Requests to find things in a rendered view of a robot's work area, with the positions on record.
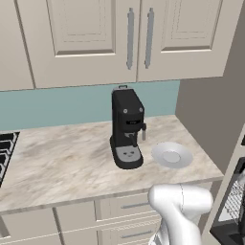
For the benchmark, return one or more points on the metal oven rack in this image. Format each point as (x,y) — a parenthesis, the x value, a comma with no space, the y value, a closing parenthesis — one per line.
(235,199)

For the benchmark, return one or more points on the beige drawer front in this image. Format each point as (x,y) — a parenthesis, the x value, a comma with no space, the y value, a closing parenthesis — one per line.
(110,207)
(110,234)

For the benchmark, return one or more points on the beige wall cupboard door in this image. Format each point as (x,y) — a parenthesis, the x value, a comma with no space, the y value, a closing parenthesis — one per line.
(83,32)
(12,48)
(188,32)

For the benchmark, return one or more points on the black espresso coffee machine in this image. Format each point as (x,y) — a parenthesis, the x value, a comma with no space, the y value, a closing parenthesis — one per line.
(127,108)

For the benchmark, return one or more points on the grey round plate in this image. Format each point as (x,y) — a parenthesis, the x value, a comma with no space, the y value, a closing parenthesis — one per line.
(172,155)

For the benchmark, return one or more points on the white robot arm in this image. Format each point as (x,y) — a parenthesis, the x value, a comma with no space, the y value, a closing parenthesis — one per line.
(178,207)

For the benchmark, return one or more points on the beige base cupboard door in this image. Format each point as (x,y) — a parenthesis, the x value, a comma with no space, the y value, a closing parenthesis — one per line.
(28,223)
(76,220)

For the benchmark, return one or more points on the black hob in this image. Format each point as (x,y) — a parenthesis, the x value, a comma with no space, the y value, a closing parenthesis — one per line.
(6,150)

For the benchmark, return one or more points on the beige tall oven cabinet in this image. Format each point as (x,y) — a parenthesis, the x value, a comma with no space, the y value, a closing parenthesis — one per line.
(207,105)

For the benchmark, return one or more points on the black oven door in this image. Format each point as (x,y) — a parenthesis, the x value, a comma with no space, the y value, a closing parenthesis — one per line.
(228,234)

